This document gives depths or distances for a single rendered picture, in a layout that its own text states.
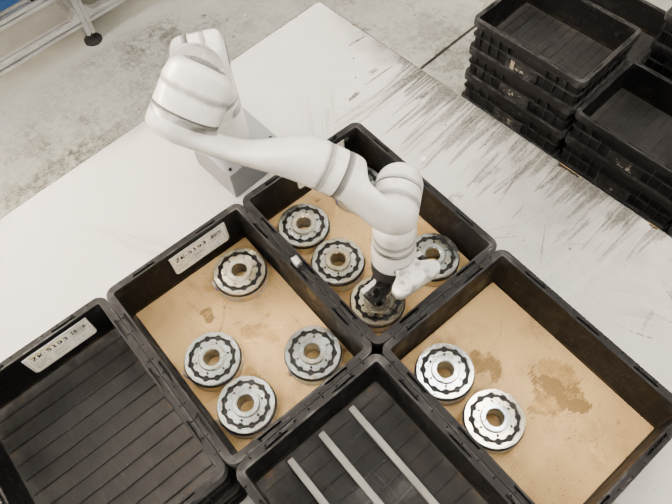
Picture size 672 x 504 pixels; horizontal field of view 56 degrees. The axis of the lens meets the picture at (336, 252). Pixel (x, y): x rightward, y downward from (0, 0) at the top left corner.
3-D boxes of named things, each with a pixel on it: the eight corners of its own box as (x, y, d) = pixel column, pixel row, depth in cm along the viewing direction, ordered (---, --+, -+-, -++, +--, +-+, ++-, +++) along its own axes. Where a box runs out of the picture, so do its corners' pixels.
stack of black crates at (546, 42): (454, 118, 230) (472, 17, 190) (506, 74, 239) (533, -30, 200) (544, 180, 214) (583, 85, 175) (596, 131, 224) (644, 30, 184)
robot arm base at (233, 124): (203, 147, 145) (184, 99, 130) (231, 122, 148) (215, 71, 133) (232, 168, 142) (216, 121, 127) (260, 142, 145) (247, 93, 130)
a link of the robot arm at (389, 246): (378, 209, 104) (368, 255, 100) (379, 151, 91) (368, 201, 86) (420, 216, 103) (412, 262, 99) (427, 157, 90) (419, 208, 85)
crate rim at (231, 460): (106, 298, 114) (101, 292, 112) (240, 206, 123) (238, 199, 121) (233, 473, 98) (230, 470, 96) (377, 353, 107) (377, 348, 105)
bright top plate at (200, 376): (175, 352, 114) (174, 351, 113) (223, 322, 116) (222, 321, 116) (201, 397, 109) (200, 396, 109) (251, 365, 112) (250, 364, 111)
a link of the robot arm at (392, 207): (399, 248, 92) (314, 212, 88) (408, 199, 96) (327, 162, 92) (425, 229, 86) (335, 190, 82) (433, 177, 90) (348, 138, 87)
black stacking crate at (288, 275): (125, 319, 122) (104, 294, 113) (248, 233, 131) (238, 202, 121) (244, 482, 107) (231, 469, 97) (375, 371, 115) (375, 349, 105)
